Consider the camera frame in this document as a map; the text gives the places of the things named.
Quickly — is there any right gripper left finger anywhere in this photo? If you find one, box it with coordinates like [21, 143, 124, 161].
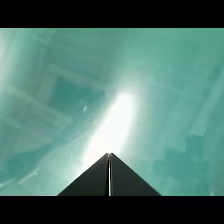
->
[57, 152, 110, 197]

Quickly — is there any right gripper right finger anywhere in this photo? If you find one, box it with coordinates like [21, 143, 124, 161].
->
[109, 152, 162, 197]

